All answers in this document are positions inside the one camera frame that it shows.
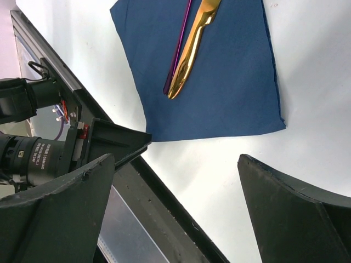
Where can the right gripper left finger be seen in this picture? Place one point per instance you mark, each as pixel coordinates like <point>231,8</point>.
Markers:
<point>58,221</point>

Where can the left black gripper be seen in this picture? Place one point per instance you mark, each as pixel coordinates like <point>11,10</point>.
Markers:
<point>49,159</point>

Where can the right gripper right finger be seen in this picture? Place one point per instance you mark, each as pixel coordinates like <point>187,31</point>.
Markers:
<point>294,221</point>

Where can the purple spoon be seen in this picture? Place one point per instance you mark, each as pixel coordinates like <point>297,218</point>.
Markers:
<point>175,58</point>

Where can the dark blue paper napkin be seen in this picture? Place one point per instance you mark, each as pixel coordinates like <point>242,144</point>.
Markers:
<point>232,89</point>

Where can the gold knife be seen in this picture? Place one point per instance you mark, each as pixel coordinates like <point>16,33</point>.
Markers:
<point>204,16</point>

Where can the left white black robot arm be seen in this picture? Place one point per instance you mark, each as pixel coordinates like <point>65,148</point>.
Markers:
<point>20,100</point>

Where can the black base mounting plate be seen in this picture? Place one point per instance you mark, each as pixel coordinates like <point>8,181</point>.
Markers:
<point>144,222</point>

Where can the aluminium rail frame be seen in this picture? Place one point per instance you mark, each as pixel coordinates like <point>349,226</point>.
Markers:
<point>39,48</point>

